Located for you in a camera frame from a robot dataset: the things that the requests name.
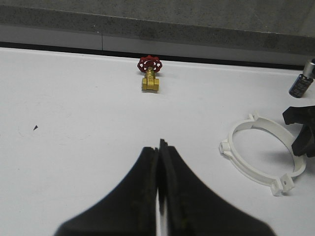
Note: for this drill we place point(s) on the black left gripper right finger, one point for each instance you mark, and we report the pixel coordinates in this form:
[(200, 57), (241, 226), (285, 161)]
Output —
[(193, 209)]

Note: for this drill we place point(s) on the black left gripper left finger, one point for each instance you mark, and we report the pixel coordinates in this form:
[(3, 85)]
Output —
[(128, 210)]

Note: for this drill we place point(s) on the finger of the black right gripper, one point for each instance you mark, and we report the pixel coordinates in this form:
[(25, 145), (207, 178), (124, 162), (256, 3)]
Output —
[(305, 142), (301, 115)]

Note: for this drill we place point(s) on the white half-ring pipe clamp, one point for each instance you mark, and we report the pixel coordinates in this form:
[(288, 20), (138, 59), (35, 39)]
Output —
[(228, 149), (283, 184)]

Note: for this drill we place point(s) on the black cylindrical capacitor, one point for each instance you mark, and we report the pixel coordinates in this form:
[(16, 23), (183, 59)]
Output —
[(304, 80)]

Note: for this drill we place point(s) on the grey stone counter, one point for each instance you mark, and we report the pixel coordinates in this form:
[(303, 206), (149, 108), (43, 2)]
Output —
[(266, 31)]

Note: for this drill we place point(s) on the brass valve red handwheel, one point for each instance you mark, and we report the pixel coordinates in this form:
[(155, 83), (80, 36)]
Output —
[(150, 66)]

